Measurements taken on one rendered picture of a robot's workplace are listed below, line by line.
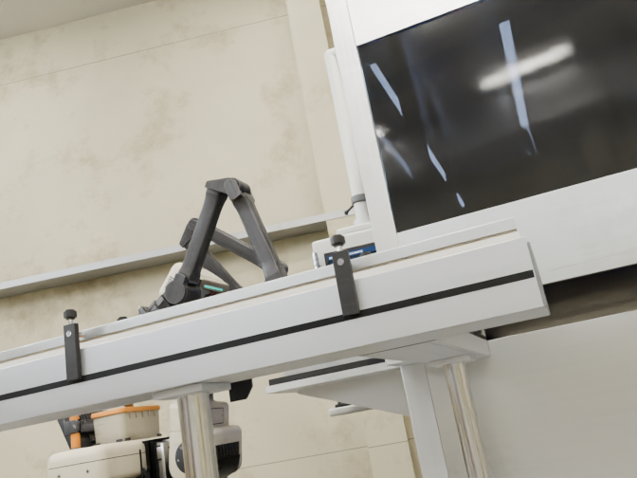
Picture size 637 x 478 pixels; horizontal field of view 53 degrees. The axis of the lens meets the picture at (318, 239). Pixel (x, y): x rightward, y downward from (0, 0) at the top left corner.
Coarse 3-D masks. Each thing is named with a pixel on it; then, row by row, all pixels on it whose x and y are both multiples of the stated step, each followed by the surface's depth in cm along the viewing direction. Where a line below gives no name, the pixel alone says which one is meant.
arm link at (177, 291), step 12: (216, 180) 207; (240, 180) 206; (216, 192) 207; (204, 204) 209; (216, 204) 207; (204, 216) 208; (216, 216) 209; (204, 228) 207; (192, 240) 208; (204, 240) 207; (192, 252) 207; (204, 252) 208; (192, 264) 206; (180, 276) 205; (192, 276) 206; (168, 288) 206; (180, 288) 204; (168, 300) 205; (180, 300) 203
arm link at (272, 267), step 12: (228, 180) 203; (228, 192) 202; (240, 192) 202; (240, 204) 203; (252, 204) 204; (240, 216) 203; (252, 216) 201; (252, 228) 201; (264, 228) 203; (252, 240) 200; (264, 240) 199; (264, 252) 198; (276, 252) 201; (264, 264) 197; (276, 264) 196; (264, 276) 196; (276, 276) 194
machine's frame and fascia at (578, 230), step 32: (352, 0) 194; (384, 0) 190; (416, 0) 186; (448, 0) 182; (480, 0) 179; (384, 32) 188; (576, 192) 159; (608, 192) 156; (448, 224) 169; (480, 224) 166; (544, 224) 160; (576, 224) 157; (608, 224) 155; (544, 256) 159; (576, 256) 156; (608, 256) 153
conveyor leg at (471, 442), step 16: (448, 368) 140; (464, 368) 140; (448, 384) 140; (464, 384) 139; (464, 400) 138; (464, 416) 137; (464, 432) 136; (480, 432) 137; (464, 448) 136; (480, 448) 135; (464, 464) 136; (480, 464) 134
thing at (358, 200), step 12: (336, 60) 317; (336, 72) 315; (336, 84) 313; (336, 96) 312; (336, 108) 311; (348, 120) 308; (348, 132) 306; (348, 144) 304; (348, 156) 303; (348, 168) 302; (360, 180) 299; (360, 192) 297; (360, 204) 296; (360, 216) 293
